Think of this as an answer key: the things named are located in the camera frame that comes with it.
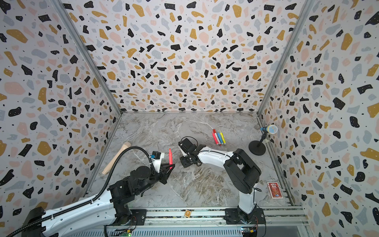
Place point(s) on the aluminium corner post left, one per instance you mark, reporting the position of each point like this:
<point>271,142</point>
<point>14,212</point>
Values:
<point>62,13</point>

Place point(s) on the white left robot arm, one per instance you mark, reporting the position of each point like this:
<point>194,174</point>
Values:
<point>109,207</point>

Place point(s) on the aluminium corner post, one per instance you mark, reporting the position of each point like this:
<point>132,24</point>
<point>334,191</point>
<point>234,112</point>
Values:
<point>62,13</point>
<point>283,59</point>

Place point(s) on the small brown tag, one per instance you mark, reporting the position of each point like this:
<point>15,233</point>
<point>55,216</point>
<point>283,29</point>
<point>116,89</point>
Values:
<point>187,213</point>

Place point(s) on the white marker pen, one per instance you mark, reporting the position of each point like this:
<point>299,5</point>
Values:
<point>214,131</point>

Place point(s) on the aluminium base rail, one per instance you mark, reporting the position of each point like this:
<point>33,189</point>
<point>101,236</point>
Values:
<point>267,221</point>

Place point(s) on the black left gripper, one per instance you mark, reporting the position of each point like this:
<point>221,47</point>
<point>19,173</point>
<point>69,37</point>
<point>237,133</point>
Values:
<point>164,176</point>

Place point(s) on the blue highlighter pen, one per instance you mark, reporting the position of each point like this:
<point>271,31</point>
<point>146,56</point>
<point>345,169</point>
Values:
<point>220,138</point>

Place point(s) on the pink highlighter pen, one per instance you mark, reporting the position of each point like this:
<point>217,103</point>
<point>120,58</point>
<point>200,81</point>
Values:
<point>215,139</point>
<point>170,157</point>

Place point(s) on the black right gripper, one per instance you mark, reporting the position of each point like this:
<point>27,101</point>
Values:
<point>183,163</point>

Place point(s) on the beige toy microphone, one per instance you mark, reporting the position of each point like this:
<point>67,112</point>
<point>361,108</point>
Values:
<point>111,163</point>

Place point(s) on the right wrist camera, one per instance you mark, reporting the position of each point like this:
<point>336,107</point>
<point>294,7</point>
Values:
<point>187,145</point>

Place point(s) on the yellow highlighter pen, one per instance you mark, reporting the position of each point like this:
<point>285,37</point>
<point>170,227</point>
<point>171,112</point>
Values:
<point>223,139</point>

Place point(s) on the red playing card box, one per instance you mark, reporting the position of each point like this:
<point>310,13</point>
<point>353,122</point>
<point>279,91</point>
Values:
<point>274,190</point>

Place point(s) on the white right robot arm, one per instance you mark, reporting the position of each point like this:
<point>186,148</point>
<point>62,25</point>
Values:
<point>241,169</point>

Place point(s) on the blue toy microphone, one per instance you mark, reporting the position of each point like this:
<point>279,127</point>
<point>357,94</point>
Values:
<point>271,129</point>

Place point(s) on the aluminium corner post right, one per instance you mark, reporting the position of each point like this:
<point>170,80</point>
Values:
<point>283,59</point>

